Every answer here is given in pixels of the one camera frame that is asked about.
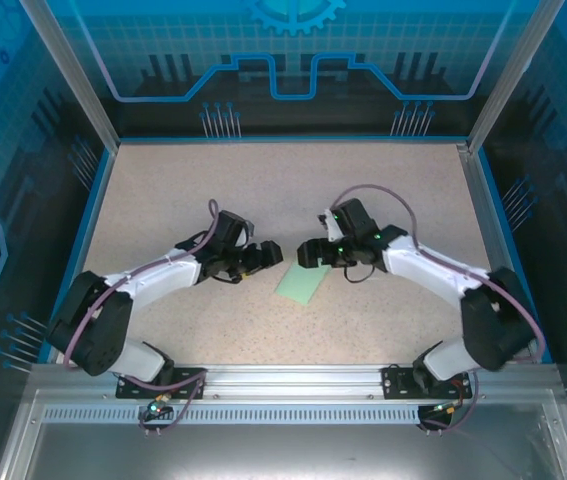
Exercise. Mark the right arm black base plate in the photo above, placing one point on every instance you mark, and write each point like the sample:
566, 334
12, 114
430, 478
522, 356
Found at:
394, 382

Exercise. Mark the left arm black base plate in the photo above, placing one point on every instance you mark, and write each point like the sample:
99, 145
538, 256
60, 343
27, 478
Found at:
190, 382

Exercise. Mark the grey metal tray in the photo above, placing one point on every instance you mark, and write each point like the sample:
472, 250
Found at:
283, 450

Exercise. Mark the blue table edge strip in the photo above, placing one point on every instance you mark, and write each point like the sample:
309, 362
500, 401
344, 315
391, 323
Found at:
85, 235

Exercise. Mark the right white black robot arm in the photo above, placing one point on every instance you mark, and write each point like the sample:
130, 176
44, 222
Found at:
423, 270

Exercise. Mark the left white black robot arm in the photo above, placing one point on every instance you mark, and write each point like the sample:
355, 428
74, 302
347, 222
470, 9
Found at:
163, 277

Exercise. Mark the aluminium frame rail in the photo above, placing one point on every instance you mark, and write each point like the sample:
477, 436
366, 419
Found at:
293, 375

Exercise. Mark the aluminium side rail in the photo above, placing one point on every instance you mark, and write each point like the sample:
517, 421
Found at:
493, 225

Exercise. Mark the light green paper sheet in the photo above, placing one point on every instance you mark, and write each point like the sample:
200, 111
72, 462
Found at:
303, 285

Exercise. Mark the aluminium frame post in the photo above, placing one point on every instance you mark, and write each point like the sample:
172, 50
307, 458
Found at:
513, 75
70, 75

